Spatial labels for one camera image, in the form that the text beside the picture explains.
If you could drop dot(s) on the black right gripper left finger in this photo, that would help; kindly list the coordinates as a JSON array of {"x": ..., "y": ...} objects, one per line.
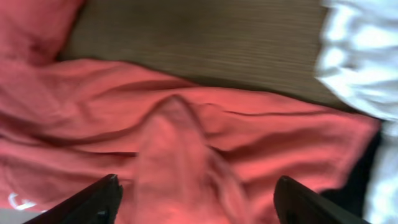
[{"x": 97, "y": 204}]

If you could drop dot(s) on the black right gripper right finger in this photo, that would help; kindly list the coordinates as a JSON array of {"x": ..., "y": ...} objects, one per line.
[{"x": 297, "y": 204}]

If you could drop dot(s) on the orange red printed t-shirt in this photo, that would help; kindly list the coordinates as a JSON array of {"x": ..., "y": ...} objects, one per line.
[{"x": 184, "y": 153}]

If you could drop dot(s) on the white t-shirt with black print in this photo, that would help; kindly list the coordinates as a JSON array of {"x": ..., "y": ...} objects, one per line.
[{"x": 358, "y": 63}]

